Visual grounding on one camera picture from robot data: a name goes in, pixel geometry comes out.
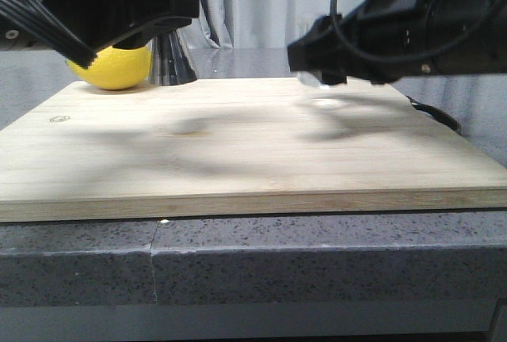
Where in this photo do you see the black ribbed cable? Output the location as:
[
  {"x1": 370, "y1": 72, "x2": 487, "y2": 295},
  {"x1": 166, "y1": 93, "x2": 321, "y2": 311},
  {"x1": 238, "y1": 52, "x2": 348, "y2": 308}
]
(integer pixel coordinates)
[{"x1": 0, "y1": 0, "x2": 99, "y2": 69}]

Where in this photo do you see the steel double jigger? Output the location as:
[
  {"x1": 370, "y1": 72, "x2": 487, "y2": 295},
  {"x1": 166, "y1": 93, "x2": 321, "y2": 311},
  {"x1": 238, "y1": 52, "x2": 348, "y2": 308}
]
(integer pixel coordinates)
[{"x1": 148, "y1": 30, "x2": 197, "y2": 86}]

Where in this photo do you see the yellow lemon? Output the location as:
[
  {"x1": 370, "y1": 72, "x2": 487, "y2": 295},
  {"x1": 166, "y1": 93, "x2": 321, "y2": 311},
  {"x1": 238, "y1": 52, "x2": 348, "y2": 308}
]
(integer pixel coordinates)
[{"x1": 66, "y1": 46, "x2": 151, "y2": 90}]

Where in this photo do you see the thin black cable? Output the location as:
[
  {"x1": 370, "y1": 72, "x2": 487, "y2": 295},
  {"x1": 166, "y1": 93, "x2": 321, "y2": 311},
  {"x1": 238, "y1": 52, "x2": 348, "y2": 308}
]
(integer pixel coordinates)
[{"x1": 330, "y1": 0, "x2": 507, "y2": 64}]

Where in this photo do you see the grey curtain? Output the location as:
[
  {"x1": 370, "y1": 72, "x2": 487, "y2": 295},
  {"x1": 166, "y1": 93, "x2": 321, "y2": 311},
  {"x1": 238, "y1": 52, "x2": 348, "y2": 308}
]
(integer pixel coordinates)
[{"x1": 181, "y1": 0, "x2": 330, "y2": 49}]

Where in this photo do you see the wooden cutting board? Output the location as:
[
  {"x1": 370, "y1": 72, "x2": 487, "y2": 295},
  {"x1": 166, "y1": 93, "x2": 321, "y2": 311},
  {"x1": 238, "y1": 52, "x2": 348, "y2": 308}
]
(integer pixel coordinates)
[{"x1": 1, "y1": 78, "x2": 506, "y2": 222}]

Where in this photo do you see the glass measuring beaker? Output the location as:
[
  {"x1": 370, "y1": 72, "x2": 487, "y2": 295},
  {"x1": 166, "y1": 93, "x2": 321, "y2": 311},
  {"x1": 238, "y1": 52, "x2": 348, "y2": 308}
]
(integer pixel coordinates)
[{"x1": 297, "y1": 71, "x2": 329, "y2": 89}]

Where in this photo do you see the black board handle strap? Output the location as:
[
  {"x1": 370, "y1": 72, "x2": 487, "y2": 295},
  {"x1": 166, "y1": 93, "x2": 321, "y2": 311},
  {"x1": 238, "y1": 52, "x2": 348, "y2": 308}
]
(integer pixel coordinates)
[{"x1": 403, "y1": 95, "x2": 463, "y2": 135}]

